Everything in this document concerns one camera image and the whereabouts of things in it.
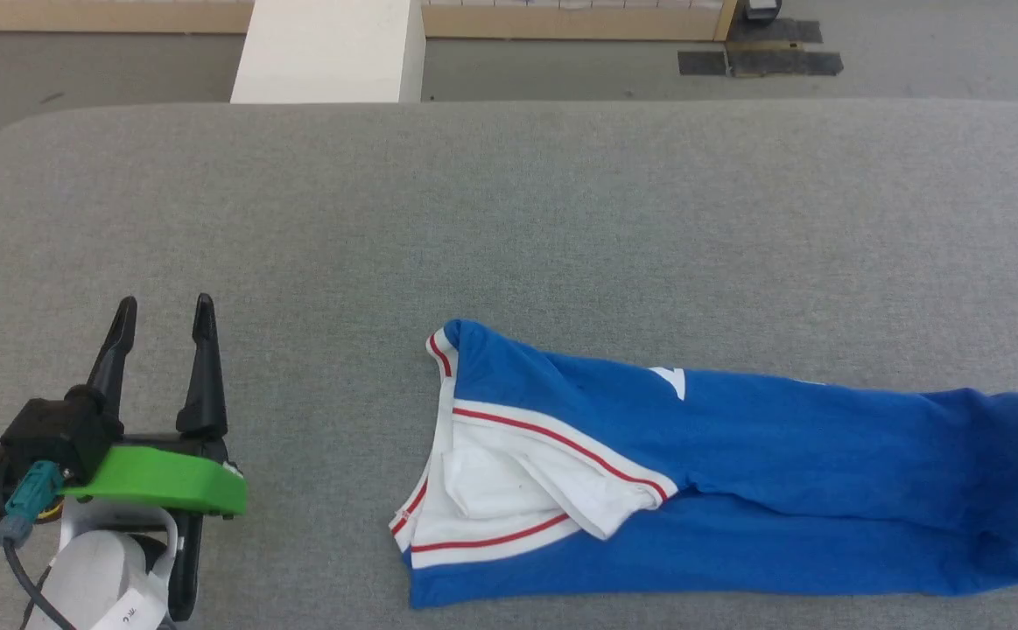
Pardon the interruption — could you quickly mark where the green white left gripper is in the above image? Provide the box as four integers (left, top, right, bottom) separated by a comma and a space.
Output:
60, 292, 249, 623

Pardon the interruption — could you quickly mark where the blue Lakers 23 jersey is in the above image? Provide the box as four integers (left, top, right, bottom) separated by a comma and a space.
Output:
389, 318, 1018, 610

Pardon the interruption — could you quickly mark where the grey fabric sofa cushion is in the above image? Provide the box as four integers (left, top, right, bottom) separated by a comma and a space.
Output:
0, 98, 1018, 630

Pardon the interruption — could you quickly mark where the white rectangular box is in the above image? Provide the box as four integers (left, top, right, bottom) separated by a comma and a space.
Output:
229, 0, 427, 105

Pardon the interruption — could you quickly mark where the black floor tape strip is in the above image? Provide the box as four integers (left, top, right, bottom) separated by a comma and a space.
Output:
727, 19, 824, 45
677, 50, 729, 76
727, 50, 845, 79

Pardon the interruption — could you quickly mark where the teal cable connector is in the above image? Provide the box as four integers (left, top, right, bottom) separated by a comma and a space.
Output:
0, 461, 64, 544

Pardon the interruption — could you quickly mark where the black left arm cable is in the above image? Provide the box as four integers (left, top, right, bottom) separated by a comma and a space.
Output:
1, 535, 56, 630

